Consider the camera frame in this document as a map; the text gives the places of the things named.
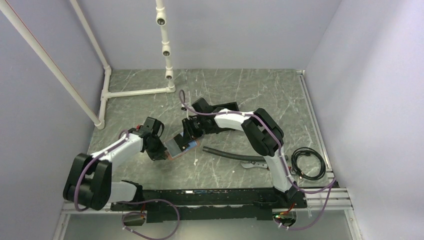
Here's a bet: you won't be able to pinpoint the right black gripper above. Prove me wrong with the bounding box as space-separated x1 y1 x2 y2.
182 115 208 145

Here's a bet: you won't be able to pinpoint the grey credit card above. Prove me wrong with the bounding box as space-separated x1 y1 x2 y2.
164 138 182 158

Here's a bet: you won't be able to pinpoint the brown leather card holder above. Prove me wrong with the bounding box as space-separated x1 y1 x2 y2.
163 137 199 161

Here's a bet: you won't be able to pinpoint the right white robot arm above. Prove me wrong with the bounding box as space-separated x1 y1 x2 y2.
173 104 307 208

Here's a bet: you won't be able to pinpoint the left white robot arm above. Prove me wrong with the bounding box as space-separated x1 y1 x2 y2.
63 117 167 212

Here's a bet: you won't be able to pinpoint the black plastic card tray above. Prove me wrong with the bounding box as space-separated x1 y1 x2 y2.
191 97 240 116

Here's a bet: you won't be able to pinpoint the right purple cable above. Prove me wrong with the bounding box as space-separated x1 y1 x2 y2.
178 89 337 232

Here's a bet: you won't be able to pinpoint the purple cable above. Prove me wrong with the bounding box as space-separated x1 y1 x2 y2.
178 89 337 232
73 129 181 240

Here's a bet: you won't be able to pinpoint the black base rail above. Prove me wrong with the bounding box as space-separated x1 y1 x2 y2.
110 186 307 223

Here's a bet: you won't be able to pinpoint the black corrugated hose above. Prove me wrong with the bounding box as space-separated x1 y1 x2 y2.
202 146 268 163

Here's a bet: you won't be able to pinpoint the red handled pruning shears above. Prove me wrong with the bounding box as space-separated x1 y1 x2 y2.
240 161 269 170

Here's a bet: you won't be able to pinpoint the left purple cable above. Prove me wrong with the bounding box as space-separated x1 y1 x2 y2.
73 129 181 240

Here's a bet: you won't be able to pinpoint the coiled black cable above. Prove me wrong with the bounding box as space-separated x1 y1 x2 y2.
290 147 327 182

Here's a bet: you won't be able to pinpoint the aluminium frame rail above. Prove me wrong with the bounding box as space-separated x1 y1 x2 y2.
296 69 353 215

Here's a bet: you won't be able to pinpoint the white pvc pipe frame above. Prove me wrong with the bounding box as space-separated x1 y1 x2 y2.
0 0 177 130

